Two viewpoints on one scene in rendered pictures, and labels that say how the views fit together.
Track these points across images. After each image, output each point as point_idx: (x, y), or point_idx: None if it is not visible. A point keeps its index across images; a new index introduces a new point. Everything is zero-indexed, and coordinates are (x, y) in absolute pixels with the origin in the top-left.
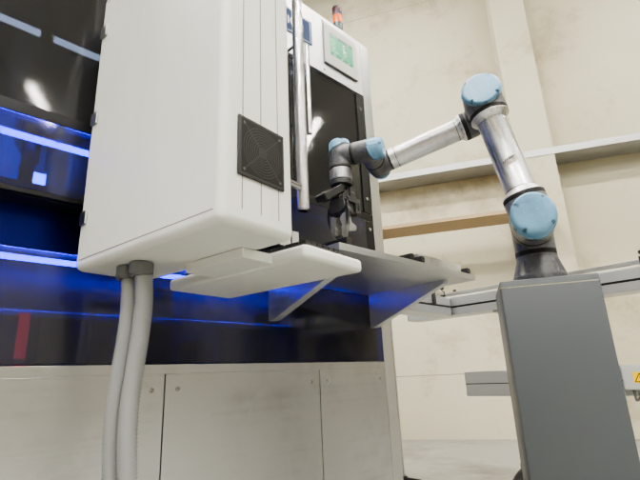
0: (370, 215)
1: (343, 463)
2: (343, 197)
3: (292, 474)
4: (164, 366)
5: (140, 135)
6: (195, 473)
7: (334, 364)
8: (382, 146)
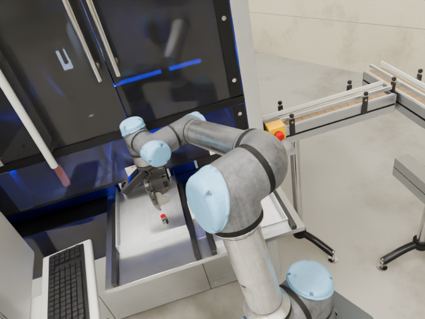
0: (241, 97)
1: (221, 264)
2: (145, 185)
3: (181, 276)
4: None
5: None
6: (117, 290)
7: None
8: (156, 160)
